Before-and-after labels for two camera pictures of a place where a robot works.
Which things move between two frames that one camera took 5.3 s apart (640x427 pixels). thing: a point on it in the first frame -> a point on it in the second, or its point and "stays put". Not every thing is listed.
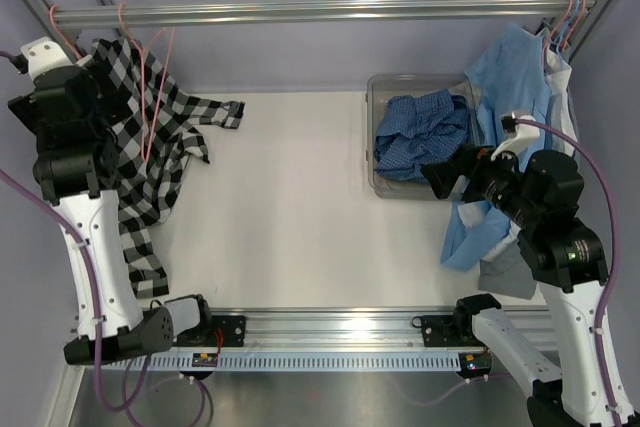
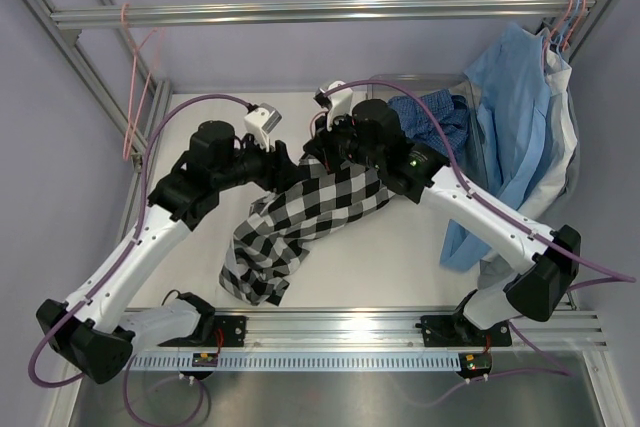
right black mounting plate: [447, 331] stays put
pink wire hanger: [170, 48] -> [136, 49]
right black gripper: [478, 162] -> [322, 145]
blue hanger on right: [569, 21] stays put
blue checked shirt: [419, 130] stays put
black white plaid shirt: [155, 134] -> [273, 241]
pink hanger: [60, 32] -> [312, 123]
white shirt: [562, 127] stays put
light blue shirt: [509, 75] stays put
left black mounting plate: [203, 335] stays put
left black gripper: [27, 110] -> [279, 173]
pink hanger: [564, 19] stays put
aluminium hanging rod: [214, 14] stays put
